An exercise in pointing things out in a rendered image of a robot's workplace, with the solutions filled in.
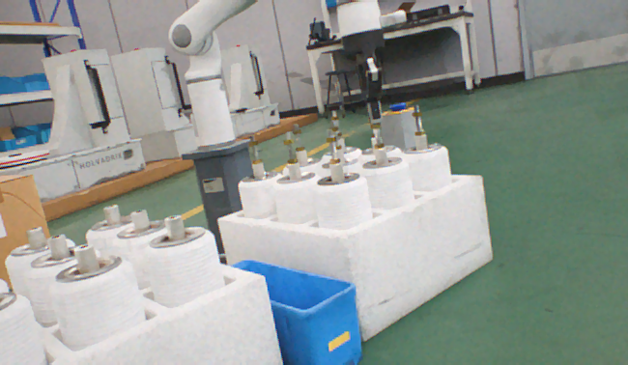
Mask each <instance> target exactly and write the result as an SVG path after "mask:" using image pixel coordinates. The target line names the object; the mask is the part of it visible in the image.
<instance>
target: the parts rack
mask: <svg viewBox="0 0 628 365"><path fill-rule="evenodd" d="M60 2H61V0H58V2H57V4H56V7H55V9H54V12H53V15H52V17H51V19H50V21H49V22H52V21H53V19H54V16H55V14H56V12H57V9H58V7H59V4H60ZM29 3H30V7H31V10H32V14H33V15H34V18H35V21H36V22H42V21H41V17H40V13H39V8H38V5H36V1H35V0H29ZM67 4H68V7H69V8H70V11H71V19H72V23H73V27H57V26H13V25H0V44H22V43H26V44H41V45H42V47H43V51H44V55H45V58H46V57H50V56H51V53H50V50H49V48H51V49H52V50H54V51H56V52H57V53H58V54H62V53H61V52H60V51H58V50H57V49H56V48H55V47H52V46H51V45H50V44H48V41H51V40H55V39H60V38H63V37H66V36H69V35H76V37H77V38H78V41H79V46H80V50H87V48H86V44H85V40H84V36H83V33H82V29H80V25H79V21H78V17H77V12H76V8H75V5H74V1H73V0H67ZM54 35H63V36H59V37H55V38H51V39H48V38H47V37H51V36H54ZM50 100H54V99H53V96H52V93H51V90H47V91H38V92H31V93H21V94H13V95H4V96H0V107H5V106H13V105H20V104H27V103H34V102H42V101H50ZM47 144H48V143H44V144H40V145H36V146H31V147H27V148H22V149H17V150H12V151H8V152H2V153H0V157H5V156H9V154H19V153H23V154H24V153H30V152H35V151H41V150H45V148H46V146H47Z"/></svg>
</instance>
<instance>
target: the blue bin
mask: <svg viewBox="0 0 628 365"><path fill-rule="evenodd" d="M230 267H236V268H239V269H242V270H246V271H250V272H253V273H257V274H261V275H263V276H265V279H266V284H267V288H268V293H269V298H270V302H271V311H272V315H273V320H274V325H275V330H276V334H277V339H278V344H279V347H280V352H281V357H282V361H283V365H357V364H358V363H359V362H360V361H361V359H362V352H361V344H360V338H359V330H358V322H357V308H356V300H355V295H356V294H357V288H356V284H355V283H353V282H350V281H346V280H341V279H337V278H333V277H328V276H325V275H320V274H316V273H312V272H307V271H303V270H298V269H294V268H290V267H283V266H278V265H274V264H270V263H265V262H261V261H256V260H252V259H246V260H242V261H239V262H237V263H235V264H232V265H230Z"/></svg>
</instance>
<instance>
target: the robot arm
mask: <svg viewBox="0 0 628 365"><path fill-rule="evenodd" d="M256 1H257V0H201V1H200V2H198V3H197V4H196V5H195V6H193V7H192V8H191V9H190V10H188V11H187V12H186V13H184V14H183V15H182V16H179V17H178V18H177V19H176V20H175V21H174V22H173V23H172V25H171V27H170V29H169V33H168V40H169V41H170V44H171V46H172V48H173V49H174V50H175V51H177V52H178V53H181V54H184V55H188V56H189V62H190V66H189V69H188V71H187V72H186V74H185V79H186V86H187V90H188V94H189V100H190V104H191V109H192V113H193V114H191V115H190V119H191V123H192V128H193V132H195V137H196V141H197V145H198V150H199V151H202V150H203V151H205V150H212V149H218V148H222V147H227V146H230V145H234V144H236V138H235V134H234V130H233V125H232V120H231V115H230V111H229V106H228V101H227V97H226V93H225V88H224V84H223V79H222V73H221V71H222V67H221V58H220V52H219V46H218V41H217V36H216V32H215V29H216V28H217V27H218V26H219V25H220V24H221V23H223V22H224V21H226V20H228V19H229V18H231V17H233V16H235V15H237V14H240V13H241V12H243V11H245V10H247V8H248V7H250V6H251V5H252V4H254V3H255V2H256ZM336 6H337V16H338V25H339V31H340V37H341V42H342V48H343V53H344V54H345V55H352V54H355V55H356V56H357V65H356V66H355V73H356V77H357V83H358V87H359V89H360V93H361V97H362V98H363V100H364V102H367V103H366V108H367V115H368V121H369V122H370V123H372V124H375V123H379V122H381V121H382V120H383V117H382V111H381V106H380V102H379V101H378V100H380V99H381V97H382V70H381V69H380V63H379V60H377V61H376V57H375V53H374V50H377V49H381V48H384V47H385V41H384V35H383V29H388V28H394V27H397V26H400V25H402V24H404V23H406V22H407V19H406V13H405V12H404V11H402V10H401V11H398V12H394V14H389V15H384V16H381V12H380V7H379V4H378V0H336Z"/></svg>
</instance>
